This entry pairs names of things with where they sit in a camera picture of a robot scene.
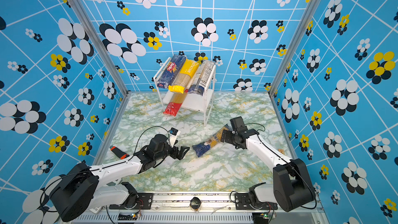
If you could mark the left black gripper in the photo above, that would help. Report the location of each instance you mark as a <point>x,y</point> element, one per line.
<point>180,156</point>

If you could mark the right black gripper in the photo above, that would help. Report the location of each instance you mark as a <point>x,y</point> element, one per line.
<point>228,138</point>

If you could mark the blue Ankara spaghetti bag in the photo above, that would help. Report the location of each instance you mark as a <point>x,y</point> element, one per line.
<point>202,148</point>

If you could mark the red spaghetti bag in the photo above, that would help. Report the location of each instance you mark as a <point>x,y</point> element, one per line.
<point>175,104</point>

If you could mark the clear white-label spaghetti bag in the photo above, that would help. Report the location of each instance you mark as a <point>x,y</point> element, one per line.
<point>201,77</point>

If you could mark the blue Barilla spaghetti box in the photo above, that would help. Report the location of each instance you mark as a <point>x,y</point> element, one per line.
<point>171,71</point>

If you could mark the yellow Pastatime spaghetti bag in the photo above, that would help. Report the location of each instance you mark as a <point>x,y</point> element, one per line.
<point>186,73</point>

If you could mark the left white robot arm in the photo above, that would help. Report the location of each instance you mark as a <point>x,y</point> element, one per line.
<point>86,187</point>

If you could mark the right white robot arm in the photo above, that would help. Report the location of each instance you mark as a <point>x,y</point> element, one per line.
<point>291,187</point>

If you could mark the white two-tier shelf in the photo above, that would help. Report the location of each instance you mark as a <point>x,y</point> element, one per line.
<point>194,102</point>

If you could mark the red black marker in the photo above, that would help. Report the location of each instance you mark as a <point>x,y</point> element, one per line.
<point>119,153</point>

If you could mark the small black round knob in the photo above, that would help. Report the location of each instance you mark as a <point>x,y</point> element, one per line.
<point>195,204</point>

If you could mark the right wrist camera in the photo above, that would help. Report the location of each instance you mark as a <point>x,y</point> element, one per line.
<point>238,124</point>

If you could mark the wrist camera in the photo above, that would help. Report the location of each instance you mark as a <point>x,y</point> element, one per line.
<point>238,124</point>
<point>174,133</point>

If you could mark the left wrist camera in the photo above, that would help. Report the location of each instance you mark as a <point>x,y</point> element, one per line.
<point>174,133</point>

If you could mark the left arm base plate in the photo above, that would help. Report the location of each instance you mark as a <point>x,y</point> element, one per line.
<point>142,201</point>

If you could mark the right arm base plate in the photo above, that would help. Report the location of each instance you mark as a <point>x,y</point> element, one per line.
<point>242,202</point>

